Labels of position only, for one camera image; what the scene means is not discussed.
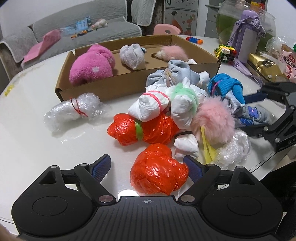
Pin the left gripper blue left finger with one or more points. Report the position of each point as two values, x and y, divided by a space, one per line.
89 179

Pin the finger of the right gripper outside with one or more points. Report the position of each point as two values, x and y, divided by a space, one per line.
256 97
259 131

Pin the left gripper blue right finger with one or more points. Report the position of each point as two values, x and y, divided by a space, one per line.
204 178

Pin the grey blue patterned sock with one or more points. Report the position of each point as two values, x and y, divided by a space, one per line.
249 116

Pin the clear plastic bag bundle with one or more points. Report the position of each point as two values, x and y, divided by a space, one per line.
234 152

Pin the blue knit sock bundle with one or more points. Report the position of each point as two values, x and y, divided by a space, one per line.
229 89

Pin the pink fur pompom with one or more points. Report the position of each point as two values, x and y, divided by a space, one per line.
216 119

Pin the orange plastic bag bundle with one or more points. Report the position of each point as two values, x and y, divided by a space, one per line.
156 171

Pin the orange plastic bundle green band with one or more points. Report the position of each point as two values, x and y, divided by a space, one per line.
128 130

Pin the bubble wrap bundle red band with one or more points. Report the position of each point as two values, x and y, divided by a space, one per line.
87 106

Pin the white bundle green band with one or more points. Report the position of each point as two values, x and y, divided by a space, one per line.
185 99

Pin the light blue sock bundle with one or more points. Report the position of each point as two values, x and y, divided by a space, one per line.
177 72

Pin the white cloth bundle pink band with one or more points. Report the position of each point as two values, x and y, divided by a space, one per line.
149 105

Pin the pink fur keychain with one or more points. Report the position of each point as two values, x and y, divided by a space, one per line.
172 52

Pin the magenta fluffy sock bundle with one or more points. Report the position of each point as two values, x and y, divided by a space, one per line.
96 64

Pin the grey sock bundle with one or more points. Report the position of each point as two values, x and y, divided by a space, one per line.
133 56

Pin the small white bundle black band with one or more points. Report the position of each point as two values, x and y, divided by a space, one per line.
185 144

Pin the gold foil bag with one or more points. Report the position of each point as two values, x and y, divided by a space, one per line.
265 68

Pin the multicolour brick cube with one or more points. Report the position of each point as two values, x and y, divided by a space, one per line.
225 53

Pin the purple water bottle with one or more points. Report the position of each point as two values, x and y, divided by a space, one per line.
246 35

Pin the grey shelf cabinet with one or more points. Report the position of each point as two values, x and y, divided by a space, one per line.
213 8

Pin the red blue orange brick stick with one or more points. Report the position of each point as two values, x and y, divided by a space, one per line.
194 40

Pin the glass fish bowl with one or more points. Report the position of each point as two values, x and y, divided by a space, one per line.
233 13

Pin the decorated grey refrigerator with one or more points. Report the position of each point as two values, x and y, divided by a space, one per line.
183 15

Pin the pink child chair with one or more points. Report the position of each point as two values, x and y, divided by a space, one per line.
166 29

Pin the grey covered sofa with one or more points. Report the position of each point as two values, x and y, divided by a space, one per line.
15 46

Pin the small plush toy on sofa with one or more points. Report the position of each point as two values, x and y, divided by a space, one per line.
101 23

